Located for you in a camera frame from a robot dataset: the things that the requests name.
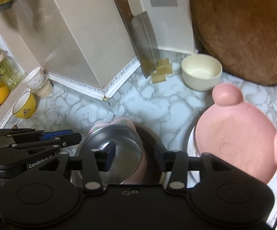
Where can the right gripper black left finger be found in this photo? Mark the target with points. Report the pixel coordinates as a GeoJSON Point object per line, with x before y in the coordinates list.
{"type": "Point", "coordinates": [91, 165]}

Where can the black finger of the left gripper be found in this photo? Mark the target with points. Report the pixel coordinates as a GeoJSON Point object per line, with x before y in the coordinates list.
{"type": "Point", "coordinates": [35, 142]}
{"type": "Point", "coordinates": [28, 133]}

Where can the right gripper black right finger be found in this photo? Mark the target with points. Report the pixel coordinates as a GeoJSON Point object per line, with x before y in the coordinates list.
{"type": "Point", "coordinates": [178, 163]}

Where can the pink bear-shaped plate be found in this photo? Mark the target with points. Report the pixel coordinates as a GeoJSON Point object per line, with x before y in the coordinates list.
{"type": "Point", "coordinates": [239, 133]}

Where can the white ceramic plate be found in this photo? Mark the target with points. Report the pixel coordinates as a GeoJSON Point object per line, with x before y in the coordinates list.
{"type": "Point", "coordinates": [193, 177]}

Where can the yellow ceramic mug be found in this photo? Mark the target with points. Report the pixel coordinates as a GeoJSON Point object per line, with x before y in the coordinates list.
{"type": "Point", "coordinates": [25, 106]}

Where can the white dotted cup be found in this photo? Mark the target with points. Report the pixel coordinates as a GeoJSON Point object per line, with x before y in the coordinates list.
{"type": "Point", "coordinates": [34, 79]}

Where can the green glass jar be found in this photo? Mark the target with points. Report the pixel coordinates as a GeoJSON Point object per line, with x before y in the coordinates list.
{"type": "Point", "coordinates": [9, 74]}

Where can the yellow blocks behind cleaver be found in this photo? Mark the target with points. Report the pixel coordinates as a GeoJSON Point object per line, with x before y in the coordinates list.
{"type": "Point", "coordinates": [164, 67]}

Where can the round wooden cutting board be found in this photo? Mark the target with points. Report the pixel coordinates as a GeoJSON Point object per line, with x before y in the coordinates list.
{"type": "Point", "coordinates": [241, 34]}

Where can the white vented box appliance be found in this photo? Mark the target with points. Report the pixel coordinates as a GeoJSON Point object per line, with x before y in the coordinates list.
{"type": "Point", "coordinates": [172, 24]}

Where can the cleaver with wooden handle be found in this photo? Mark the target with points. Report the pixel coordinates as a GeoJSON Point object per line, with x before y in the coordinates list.
{"type": "Point", "coordinates": [142, 35]}

